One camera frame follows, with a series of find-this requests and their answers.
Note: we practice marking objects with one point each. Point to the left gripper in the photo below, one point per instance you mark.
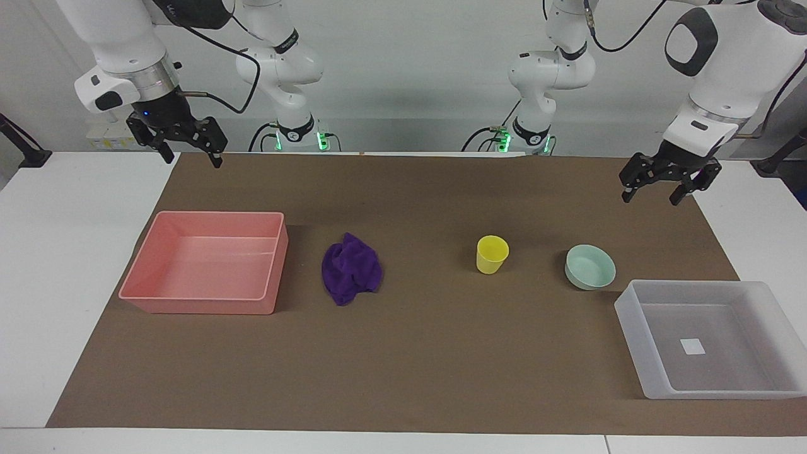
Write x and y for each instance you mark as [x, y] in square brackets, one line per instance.
[686, 157]

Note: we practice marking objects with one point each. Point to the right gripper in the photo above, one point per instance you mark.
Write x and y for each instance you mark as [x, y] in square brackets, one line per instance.
[165, 113]

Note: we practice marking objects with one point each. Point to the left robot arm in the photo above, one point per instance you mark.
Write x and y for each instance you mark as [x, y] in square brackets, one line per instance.
[731, 57]

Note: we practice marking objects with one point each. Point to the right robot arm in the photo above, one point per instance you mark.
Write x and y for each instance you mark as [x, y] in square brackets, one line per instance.
[120, 38]

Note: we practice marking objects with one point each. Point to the pink plastic box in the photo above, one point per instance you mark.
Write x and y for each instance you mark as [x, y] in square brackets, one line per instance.
[208, 261]

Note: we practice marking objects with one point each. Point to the translucent white plastic box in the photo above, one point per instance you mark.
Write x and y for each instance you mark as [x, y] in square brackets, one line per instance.
[706, 340]

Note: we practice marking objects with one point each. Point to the black stand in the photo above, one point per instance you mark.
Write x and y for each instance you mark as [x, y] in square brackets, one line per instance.
[778, 157]
[28, 151]

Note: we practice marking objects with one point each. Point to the light green bowl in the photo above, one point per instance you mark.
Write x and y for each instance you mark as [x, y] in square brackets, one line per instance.
[589, 267]

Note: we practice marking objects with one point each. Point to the yellow plastic cup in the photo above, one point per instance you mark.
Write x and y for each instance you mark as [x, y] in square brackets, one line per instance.
[491, 255]

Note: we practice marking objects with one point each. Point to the purple cloth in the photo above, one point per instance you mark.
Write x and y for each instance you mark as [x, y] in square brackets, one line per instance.
[350, 268]

